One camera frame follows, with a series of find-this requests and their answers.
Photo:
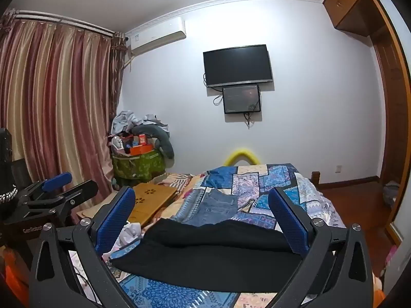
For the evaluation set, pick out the white air conditioner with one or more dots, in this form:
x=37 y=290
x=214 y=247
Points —
x=157 y=35

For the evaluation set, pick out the blue jeans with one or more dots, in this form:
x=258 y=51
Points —
x=213 y=207

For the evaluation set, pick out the black pants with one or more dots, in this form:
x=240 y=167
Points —
x=208 y=263

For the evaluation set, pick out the curtain rail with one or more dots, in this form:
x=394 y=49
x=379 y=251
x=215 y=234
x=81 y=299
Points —
x=64 y=21

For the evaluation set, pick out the pile of grey clothes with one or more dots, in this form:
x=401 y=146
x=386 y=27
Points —
x=128 y=120

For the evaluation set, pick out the black wall television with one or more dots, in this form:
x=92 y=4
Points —
x=237 y=65

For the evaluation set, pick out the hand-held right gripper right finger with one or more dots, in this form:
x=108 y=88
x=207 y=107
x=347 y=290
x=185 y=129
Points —
x=285 y=219

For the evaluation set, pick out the small black wall monitor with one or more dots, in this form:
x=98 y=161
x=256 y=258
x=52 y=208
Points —
x=240 y=99

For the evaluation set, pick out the dark cloth on floor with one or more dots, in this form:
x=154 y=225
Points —
x=391 y=194

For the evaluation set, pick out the white crumpled cloth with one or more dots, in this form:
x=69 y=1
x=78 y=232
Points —
x=130 y=234

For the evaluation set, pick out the wooden lap desk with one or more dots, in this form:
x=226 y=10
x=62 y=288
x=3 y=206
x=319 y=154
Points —
x=151 y=199

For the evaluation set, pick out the wooden bed post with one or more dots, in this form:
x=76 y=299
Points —
x=316 y=177

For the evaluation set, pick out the pink striped curtain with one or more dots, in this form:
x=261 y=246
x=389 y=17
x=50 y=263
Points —
x=57 y=102

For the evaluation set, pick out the green floral storage bag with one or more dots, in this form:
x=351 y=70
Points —
x=138 y=166

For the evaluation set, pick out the white wall socket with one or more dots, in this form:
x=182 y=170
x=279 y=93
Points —
x=337 y=168

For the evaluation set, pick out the yellow curved cushion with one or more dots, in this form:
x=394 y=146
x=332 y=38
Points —
x=242 y=154

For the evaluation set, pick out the blue patterned patchwork blanket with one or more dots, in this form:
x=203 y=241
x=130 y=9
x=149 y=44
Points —
x=257 y=183

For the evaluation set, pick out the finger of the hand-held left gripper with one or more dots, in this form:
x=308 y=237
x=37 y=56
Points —
x=77 y=195
x=57 y=179

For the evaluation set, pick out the grey curved pillow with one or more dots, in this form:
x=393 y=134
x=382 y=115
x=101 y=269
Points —
x=160 y=134

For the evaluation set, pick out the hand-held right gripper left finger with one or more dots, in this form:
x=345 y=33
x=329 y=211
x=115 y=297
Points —
x=116 y=213

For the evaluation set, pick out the orange box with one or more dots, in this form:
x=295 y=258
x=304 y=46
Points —
x=141 y=149

